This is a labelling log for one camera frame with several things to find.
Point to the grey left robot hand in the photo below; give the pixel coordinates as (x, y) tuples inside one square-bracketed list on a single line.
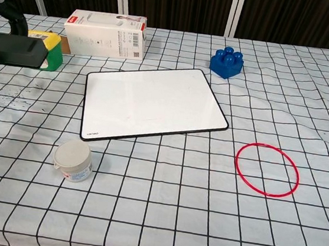
[(14, 17)]

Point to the dark grey whiteboard eraser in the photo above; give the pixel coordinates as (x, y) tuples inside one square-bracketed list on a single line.
[(15, 49)]

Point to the green tub with yellow lid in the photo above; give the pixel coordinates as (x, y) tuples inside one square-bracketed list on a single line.
[(54, 55)]

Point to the white cardboard product box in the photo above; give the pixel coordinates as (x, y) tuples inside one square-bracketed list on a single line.
[(102, 40)]

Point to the small white round jar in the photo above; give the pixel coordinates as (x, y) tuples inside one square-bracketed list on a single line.
[(73, 157)]

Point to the blue plastic building block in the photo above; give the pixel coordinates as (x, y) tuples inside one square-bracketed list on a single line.
[(227, 65)]

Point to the white black checked tablecloth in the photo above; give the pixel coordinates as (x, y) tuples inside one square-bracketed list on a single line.
[(172, 213)]

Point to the white rectangular whiteboard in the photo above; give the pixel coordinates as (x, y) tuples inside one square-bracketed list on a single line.
[(154, 104)]

